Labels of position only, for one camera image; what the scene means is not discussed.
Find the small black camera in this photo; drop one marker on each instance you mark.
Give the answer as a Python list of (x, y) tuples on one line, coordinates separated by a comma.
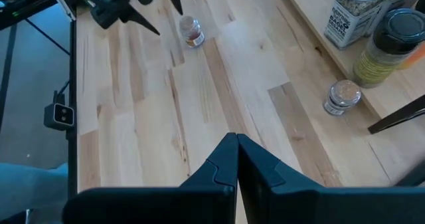
[(63, 116)]

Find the grey desk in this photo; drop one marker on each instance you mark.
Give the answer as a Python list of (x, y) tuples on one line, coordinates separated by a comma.
[(30, 11)]

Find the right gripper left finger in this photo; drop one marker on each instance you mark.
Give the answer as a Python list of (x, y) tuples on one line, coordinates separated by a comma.
[(219, 171)]

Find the small clear glass spice jar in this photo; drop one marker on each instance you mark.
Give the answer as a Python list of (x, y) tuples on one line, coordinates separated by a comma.
[(342, 97), (191, 31)]

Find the black lid jar yellow-green label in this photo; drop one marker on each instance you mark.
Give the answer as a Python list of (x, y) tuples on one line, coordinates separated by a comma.
[(388, 48)]

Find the black lid jar orange spice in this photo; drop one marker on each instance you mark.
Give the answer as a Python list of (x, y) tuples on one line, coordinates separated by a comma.
[(415, 58)]

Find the silver metal bracket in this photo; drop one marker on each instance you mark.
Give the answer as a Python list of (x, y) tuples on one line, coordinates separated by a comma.
[(63, 1)]

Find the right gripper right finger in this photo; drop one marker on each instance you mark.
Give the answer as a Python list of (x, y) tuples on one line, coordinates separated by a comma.
[(259, 171)]

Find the black metal table frame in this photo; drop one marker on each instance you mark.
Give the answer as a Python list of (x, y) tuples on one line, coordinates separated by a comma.
[(73, 84)]

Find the person's leg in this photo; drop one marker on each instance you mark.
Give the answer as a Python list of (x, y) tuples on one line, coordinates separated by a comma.
[(26, 184)]

